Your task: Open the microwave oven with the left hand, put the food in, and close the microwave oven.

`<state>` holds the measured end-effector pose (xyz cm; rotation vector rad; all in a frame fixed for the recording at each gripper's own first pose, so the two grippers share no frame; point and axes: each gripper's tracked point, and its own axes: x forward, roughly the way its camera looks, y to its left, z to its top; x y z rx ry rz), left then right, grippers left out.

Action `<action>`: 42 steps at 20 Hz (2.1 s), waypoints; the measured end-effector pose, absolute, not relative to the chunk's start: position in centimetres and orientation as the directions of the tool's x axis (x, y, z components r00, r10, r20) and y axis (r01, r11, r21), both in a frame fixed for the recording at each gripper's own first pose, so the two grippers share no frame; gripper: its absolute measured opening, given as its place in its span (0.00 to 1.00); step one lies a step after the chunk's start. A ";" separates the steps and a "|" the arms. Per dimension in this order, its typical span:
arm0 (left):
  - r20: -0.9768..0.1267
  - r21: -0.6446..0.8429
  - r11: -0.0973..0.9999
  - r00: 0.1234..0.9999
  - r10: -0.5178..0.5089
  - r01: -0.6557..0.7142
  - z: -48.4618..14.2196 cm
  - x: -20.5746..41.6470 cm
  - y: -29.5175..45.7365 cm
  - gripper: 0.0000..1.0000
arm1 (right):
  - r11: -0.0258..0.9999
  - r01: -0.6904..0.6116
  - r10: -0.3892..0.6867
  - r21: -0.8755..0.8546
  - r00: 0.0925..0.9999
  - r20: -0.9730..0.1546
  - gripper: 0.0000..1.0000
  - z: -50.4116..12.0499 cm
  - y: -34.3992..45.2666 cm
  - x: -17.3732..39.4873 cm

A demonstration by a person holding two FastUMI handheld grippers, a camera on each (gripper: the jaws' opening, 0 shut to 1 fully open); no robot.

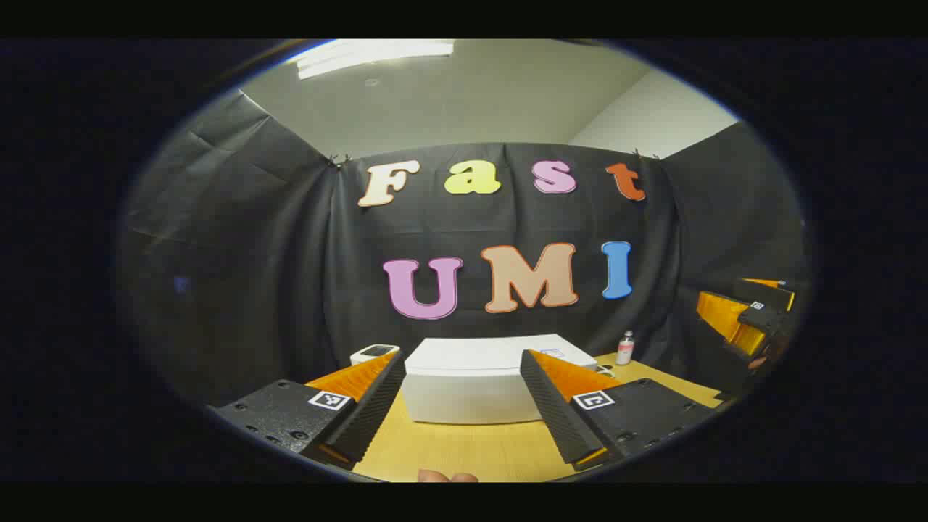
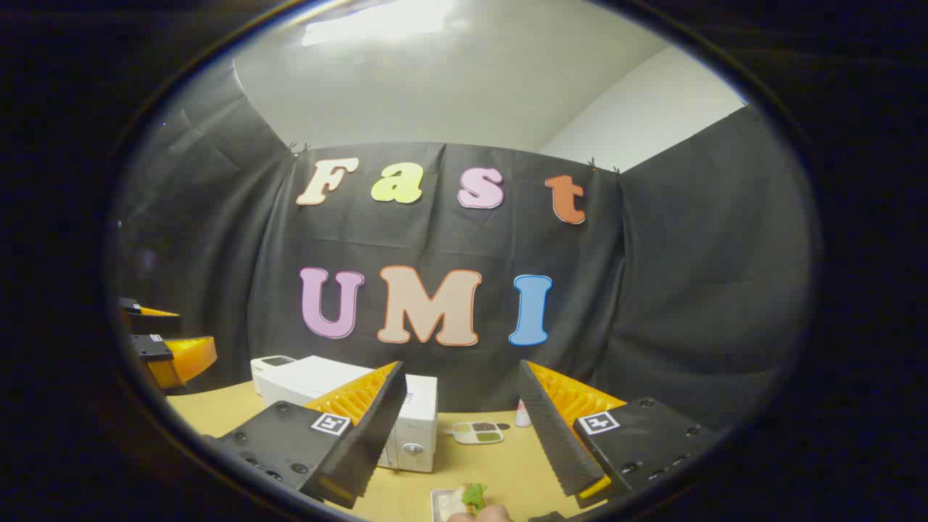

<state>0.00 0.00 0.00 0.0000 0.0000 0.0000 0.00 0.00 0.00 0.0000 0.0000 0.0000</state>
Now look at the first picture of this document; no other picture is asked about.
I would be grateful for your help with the white toaster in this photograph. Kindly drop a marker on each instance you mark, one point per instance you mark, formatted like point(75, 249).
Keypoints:
point(373, 352)

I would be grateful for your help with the small clear bottle pink label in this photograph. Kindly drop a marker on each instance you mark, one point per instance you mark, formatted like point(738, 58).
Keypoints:
point(624, 351)

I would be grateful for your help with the ceiling light panel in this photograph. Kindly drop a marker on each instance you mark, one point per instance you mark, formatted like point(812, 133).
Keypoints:
point(370, 56)

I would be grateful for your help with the black backdrop cloth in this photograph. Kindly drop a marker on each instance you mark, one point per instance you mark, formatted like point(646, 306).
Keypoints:
point(254, 254)

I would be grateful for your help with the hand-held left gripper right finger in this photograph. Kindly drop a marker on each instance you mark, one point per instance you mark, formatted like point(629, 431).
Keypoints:
point(551, 413)

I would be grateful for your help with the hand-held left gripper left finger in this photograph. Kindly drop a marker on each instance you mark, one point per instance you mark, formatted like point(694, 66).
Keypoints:
point(377, 413)

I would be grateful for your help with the white microwave oven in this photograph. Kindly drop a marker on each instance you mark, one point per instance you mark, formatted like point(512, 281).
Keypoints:
point(471, 384)

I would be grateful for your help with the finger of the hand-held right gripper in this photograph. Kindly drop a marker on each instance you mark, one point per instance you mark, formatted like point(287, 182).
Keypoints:
point(725, 319)
point(761, 292)

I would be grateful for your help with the small black cloth clip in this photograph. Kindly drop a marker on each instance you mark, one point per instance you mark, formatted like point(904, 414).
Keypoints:
point(645, 154)
point(339, 161)

